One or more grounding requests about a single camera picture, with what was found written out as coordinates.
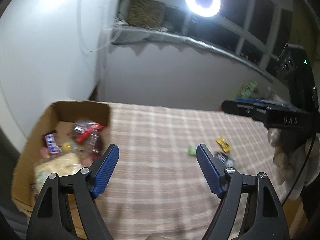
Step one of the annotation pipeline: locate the yellow candy wrapper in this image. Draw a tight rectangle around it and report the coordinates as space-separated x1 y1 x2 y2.
215 137 232 153

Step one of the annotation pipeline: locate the gloved right hand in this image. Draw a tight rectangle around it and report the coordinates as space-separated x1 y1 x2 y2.
267 128 319 200

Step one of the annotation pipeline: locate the grey windowsill cloth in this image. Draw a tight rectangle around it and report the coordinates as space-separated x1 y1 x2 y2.
112 26 275 83

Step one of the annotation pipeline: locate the black camera module right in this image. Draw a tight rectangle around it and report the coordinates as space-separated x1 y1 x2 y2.
279 43 318 113

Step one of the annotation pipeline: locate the checkered pink tablecloth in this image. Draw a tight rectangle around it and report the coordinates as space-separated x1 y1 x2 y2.
96 103 286 239

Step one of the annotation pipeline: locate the white cabinet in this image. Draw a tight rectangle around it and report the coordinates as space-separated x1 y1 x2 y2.
1 0 119 152

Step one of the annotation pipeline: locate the green candy wrapper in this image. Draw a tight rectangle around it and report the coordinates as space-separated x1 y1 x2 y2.
187 146 196 157

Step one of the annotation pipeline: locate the red candy wrapper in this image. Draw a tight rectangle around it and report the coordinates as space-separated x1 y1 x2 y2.
75 123 106 143

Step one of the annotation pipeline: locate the Snickers bar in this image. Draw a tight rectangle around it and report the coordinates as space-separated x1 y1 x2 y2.
214 152 235 167
43 130 61 155

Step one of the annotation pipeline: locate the green snack bag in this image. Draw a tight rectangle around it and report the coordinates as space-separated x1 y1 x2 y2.
237 81 259 99

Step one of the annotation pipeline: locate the white cable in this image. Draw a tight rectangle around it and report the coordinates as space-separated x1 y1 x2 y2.
76 0 123 53

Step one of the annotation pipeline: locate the woven basket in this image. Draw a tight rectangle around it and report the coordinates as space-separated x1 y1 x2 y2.
126 0 166 28

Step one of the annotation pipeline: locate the yellow round candy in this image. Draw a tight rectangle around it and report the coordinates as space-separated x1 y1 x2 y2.
61 141 76 154

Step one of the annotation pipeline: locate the brown cardboard box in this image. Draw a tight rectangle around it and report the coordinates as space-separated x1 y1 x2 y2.
11 100 112 217

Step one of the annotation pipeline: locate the packaged sliced bread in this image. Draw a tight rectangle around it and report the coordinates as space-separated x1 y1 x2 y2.
34 152 82 194

